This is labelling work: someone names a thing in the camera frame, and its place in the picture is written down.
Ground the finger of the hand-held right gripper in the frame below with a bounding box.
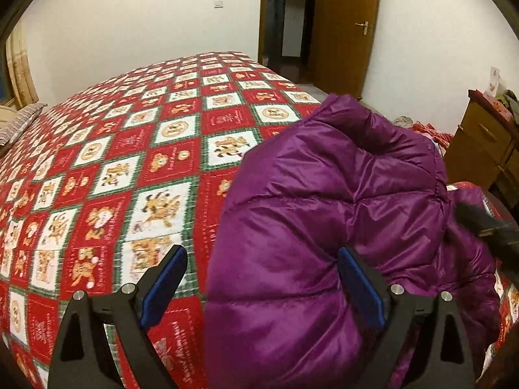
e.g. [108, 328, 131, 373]
[454, 199, 519, 261]

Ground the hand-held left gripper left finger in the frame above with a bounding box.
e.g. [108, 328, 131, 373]
[48, 244, 189, 389]

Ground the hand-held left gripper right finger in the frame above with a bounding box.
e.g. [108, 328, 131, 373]
[338, 245, 476, 389]

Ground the purple down jacket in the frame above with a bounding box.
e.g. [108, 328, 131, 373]
[205, 93, 505, 389]

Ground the brown wooden cabinet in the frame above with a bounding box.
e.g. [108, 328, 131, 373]
[443, 89, 519, 208]

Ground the red patterned cloth pile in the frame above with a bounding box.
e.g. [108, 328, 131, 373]
[394, 115, 455, 151]

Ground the red printed patchwork bedspread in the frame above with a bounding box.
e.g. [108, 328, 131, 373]
[0, 51, 519, 389]

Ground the striped pillow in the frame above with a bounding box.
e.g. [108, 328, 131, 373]
[0, 102, 48, 147]

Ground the brown wooden door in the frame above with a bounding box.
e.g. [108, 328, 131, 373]
[310, 0, 382, 99]

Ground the cream wooden headboard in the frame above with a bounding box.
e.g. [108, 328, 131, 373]
[5, 24, 40, 111]

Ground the paper card on wall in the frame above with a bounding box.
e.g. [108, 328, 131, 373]
[488, 66, 502, 96]

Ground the brown wooden door frame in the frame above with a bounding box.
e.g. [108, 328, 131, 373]
[258, 0, 318, 87]

